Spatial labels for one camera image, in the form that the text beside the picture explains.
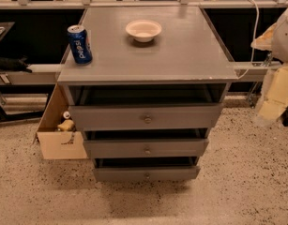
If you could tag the white bowl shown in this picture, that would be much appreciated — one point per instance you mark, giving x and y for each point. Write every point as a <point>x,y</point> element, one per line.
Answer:
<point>143,30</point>

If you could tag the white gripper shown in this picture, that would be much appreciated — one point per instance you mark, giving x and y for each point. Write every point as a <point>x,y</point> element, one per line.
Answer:
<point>284,39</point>

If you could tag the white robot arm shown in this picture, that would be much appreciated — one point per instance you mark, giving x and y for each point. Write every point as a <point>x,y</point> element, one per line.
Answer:
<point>273,103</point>

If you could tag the black cloth on rail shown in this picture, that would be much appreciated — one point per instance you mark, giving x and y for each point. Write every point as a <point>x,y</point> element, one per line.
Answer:
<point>13,64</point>

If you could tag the open cardboard box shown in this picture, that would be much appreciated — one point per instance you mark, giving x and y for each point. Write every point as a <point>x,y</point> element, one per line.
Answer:
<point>54,143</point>

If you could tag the yellow object in box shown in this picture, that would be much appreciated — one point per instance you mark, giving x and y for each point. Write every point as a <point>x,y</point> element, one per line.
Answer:
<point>67,125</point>

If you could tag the metal frame rail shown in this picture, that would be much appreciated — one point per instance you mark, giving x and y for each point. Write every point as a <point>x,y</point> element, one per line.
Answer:
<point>47,74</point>

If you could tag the grey drawer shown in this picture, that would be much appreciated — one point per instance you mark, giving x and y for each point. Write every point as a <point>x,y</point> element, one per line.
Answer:
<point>146,148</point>
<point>146,174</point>
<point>95,118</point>

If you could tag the blue pepsi can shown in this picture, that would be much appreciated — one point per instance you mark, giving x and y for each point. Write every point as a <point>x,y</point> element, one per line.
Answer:
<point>79,45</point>

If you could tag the grey bottom drawer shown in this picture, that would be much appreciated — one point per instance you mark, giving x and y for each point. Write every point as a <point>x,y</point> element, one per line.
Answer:
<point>146,174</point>

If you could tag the grey top drawer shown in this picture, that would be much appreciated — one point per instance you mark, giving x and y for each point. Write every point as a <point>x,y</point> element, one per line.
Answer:
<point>95,118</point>

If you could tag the grey drawer cabinet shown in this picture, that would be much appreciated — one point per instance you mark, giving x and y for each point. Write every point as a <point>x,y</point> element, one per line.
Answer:
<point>183,65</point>

